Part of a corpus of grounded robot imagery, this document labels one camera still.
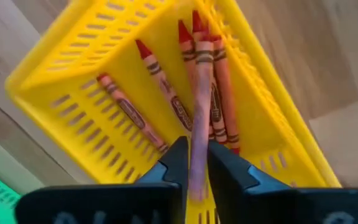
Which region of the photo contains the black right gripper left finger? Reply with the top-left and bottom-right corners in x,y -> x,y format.
14,136 -> 190,224

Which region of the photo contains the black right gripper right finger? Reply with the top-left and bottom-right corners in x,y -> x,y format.
208,140 -> 358,224

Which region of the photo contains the yellow plastic basket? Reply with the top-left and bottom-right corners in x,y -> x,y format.
4,0 -> 343,224

